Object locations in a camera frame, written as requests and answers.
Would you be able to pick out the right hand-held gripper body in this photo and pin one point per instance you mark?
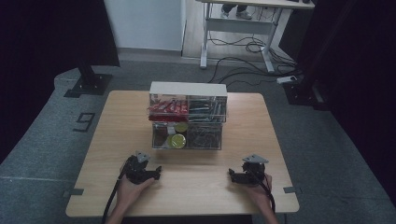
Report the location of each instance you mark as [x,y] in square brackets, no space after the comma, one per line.
[253,174]

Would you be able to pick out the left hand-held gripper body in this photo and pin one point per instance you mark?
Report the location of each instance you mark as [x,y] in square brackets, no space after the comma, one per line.
[137,171]

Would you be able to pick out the clear acrylic drawer organizer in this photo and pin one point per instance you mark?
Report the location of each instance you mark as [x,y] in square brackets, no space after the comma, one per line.
[188,88]

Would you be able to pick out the person's right hand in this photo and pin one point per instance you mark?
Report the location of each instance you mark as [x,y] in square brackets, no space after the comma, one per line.
[263,194]

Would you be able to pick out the person's left hand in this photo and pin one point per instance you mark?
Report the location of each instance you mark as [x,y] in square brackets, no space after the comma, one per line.
[130,193]

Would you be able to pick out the large yellow-green round tin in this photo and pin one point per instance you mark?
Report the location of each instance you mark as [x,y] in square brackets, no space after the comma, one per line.
[176,141]

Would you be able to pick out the black tape strip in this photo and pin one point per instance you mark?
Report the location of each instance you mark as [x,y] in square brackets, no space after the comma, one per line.
[74,192]
[292,189]

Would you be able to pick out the pile of dark metal clips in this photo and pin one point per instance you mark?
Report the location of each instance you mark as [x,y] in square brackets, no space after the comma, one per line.
[204,137]

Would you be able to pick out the small yellow-green round tin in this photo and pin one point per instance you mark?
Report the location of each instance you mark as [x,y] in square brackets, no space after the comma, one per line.
[181,127]

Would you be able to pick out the pile of red packets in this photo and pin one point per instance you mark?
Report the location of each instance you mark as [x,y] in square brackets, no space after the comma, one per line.
[168,109]

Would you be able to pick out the pile of dark silver packets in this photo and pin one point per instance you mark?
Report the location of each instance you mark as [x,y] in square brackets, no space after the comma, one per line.
[205,109]

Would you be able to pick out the dark stand base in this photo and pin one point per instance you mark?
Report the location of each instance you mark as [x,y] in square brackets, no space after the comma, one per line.
[306,93]

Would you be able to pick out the black stand base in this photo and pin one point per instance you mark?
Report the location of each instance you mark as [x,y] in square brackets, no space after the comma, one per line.
[90,84]

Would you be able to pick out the white power strip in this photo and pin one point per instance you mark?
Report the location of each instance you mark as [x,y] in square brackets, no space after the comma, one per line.
[286,79]

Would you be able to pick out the black curtain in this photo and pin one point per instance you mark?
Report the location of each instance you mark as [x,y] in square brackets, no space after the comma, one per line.
[358,77]
[46,62]

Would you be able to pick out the white frame desk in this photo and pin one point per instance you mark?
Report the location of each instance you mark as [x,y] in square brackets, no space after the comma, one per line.
[239,26]

